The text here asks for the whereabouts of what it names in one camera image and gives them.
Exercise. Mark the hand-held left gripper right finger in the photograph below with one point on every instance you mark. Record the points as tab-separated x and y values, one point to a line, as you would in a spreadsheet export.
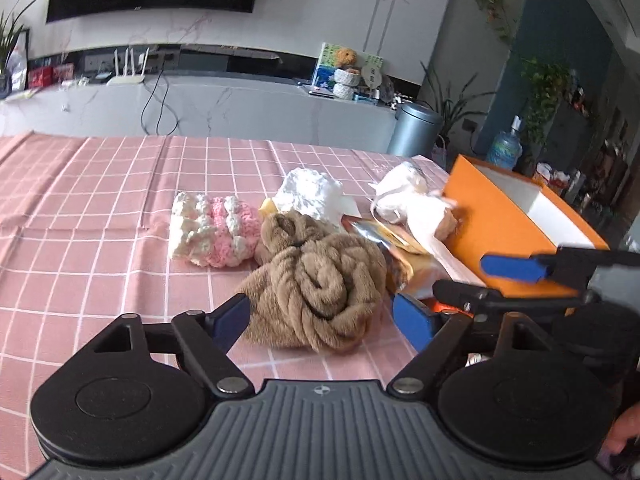
411	320

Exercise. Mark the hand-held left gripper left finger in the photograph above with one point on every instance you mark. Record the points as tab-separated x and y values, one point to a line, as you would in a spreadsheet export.
231	317

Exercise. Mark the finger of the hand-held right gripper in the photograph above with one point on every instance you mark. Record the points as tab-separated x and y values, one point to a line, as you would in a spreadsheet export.
465	295
510	267

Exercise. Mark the orange cardboard box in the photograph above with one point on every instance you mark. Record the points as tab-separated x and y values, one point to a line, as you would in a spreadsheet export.
500	220

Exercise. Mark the yellow snack packet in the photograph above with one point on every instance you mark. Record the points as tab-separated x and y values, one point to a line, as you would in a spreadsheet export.
385	240

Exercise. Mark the brown plush towel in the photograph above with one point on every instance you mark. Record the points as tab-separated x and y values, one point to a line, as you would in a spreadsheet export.
310	285

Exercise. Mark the pink and white crochet cloth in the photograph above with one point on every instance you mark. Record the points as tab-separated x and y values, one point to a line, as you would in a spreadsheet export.
215	230

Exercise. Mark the white plastic bag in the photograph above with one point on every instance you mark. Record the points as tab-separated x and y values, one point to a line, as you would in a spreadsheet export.
400	195

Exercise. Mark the person's right hand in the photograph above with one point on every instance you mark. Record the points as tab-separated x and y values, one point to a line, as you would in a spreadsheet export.
625	430

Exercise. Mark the blue water bottle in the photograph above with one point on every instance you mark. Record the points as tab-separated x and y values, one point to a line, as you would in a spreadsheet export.
505	150

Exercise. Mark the woven pastel bag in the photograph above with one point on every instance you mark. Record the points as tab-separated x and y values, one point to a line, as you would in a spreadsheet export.
440	150

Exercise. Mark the grey metal trash can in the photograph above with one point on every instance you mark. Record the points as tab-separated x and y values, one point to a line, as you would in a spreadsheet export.
412	130

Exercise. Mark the long-leaf potted plant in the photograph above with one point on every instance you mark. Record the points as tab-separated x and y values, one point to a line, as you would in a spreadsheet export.
452	107

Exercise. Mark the green vine plant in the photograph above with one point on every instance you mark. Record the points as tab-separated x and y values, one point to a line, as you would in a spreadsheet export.
542	90

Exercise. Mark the pink checked tablecloth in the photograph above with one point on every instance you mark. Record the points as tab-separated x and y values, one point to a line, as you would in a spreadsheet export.
75	210

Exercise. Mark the white marble tv cabinet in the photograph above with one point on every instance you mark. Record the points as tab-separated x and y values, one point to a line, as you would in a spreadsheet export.
250	110

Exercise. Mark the round paper fan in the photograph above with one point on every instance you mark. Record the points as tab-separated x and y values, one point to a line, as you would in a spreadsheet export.
372	77

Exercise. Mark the white crochet basket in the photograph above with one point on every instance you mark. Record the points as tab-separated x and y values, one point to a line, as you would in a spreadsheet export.
347	76
344	91

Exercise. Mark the green and white picture board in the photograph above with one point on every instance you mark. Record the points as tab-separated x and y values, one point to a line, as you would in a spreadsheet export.
372	60

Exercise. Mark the blue flower picture book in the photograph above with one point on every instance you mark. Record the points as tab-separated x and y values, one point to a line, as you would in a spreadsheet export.
322	76

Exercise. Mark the white router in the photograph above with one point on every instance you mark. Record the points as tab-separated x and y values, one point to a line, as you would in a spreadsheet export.
127	79

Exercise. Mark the hanging vine plant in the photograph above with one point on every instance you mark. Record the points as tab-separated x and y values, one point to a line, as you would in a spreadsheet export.
492	2

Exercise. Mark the brown teddy bear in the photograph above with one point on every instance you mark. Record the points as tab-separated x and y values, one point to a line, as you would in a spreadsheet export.
346	57

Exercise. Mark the red boxes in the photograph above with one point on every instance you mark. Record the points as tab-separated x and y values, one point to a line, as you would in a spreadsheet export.
45	76

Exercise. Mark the potted grass plant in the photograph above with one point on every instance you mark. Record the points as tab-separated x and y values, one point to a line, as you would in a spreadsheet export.
6	45

